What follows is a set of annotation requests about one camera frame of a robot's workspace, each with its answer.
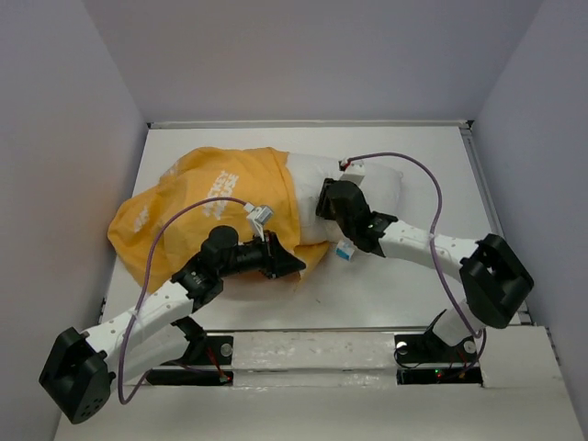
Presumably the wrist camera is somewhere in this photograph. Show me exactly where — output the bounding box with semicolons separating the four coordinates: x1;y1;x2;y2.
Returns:
243;202;274;241
339;158;366;187

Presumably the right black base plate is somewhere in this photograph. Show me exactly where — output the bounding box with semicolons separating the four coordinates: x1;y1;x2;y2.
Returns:
393;310;483;386

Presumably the blue white pillow label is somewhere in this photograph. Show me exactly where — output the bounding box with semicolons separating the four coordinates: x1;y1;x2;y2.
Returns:
335;240;356;262

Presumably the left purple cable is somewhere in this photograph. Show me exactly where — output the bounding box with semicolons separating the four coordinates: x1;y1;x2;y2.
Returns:
118;196;252;406

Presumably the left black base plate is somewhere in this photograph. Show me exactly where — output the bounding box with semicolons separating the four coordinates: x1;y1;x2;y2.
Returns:
146;317;234;387

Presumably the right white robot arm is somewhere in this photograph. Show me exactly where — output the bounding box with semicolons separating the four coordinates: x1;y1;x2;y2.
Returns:
316;178;534;360

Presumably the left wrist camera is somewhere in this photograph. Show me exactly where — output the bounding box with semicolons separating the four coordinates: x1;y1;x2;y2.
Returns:
243;202;274;241

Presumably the yellow orange pillowcase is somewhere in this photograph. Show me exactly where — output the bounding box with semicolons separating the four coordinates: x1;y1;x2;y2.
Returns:
107;147;329;292

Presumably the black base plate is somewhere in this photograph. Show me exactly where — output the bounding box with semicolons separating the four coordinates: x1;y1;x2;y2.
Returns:
393;310;483;386
146;317;234;387

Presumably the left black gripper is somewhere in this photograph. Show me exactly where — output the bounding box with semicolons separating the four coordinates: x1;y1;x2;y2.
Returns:
218;230;306;280

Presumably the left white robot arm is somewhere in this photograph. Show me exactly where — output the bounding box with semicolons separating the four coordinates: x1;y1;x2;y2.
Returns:
40;226;306;424

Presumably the white pillow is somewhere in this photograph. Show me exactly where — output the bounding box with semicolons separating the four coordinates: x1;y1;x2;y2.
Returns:
287;153;403;245

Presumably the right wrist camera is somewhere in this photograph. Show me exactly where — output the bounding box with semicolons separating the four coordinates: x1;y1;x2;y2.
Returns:
339;158;366;187

